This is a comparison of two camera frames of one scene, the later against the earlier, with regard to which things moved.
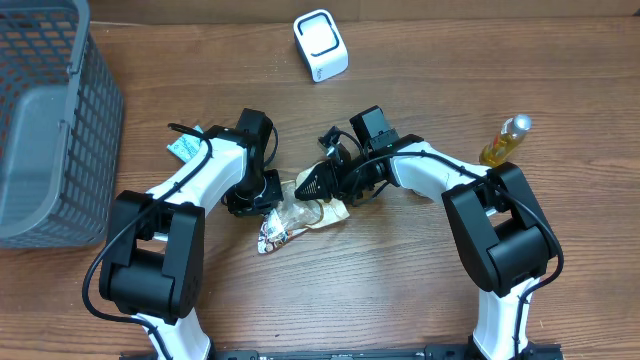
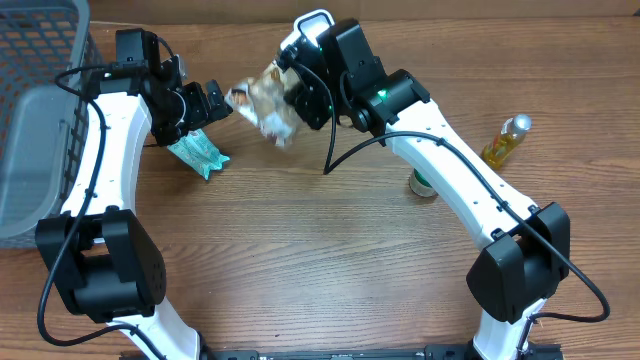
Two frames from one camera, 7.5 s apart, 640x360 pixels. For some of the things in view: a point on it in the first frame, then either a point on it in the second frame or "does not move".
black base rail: [439, 353] does not move
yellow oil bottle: [513, 131] does not move
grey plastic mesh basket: [61, 127] does not move
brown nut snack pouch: [294, 214] -> [262, 99]
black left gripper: [242, 208] -> [204, 113]
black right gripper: [329, 177] -> [304, 100]
